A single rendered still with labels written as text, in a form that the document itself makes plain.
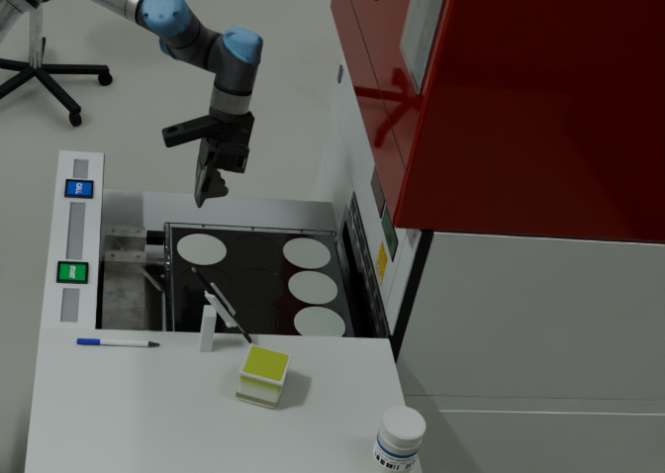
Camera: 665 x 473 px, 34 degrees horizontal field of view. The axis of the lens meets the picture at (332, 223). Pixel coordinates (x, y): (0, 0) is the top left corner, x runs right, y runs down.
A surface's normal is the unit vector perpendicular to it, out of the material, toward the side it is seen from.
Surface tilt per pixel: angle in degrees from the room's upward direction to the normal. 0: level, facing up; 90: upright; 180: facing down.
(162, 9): 46
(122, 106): 0
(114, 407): 0
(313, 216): 0
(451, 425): 90
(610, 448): 90
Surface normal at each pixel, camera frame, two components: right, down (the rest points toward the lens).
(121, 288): 0.17, -0.79
